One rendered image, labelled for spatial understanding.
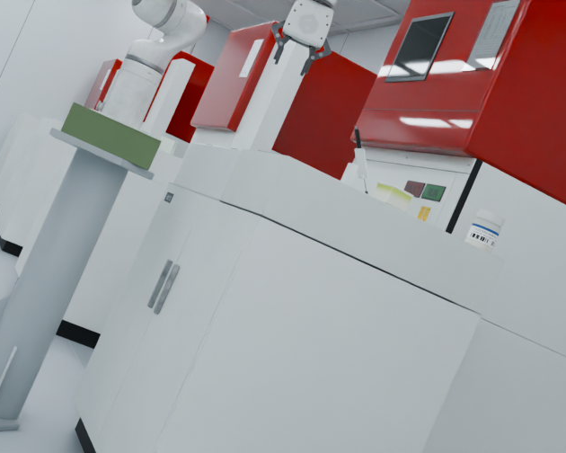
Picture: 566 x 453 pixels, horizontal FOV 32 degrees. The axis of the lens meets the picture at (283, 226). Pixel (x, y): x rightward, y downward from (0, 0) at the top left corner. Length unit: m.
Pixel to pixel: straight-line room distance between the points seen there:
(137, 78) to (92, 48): 7.80
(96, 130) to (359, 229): 0.86
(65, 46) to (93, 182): 7.83
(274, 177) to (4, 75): 8.45
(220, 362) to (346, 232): 0.41
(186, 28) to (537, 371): 1.43
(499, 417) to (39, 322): 1.35
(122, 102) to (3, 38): 7.75
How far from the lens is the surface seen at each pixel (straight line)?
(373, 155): 3.41
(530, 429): 3.07
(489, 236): 2.48
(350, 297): 2.32
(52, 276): 2.87
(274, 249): 2.23
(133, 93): 2.88
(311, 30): 2.36
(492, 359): 2.94
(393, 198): 2.53
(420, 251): 2.37
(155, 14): 2.91
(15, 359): 2.91
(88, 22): 10.69
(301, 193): 2.24
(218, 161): 2.71
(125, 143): 2.80
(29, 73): 10.59
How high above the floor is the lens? 0.76
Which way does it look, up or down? 1 degrees up
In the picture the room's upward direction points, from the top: 24 degrees clockwise
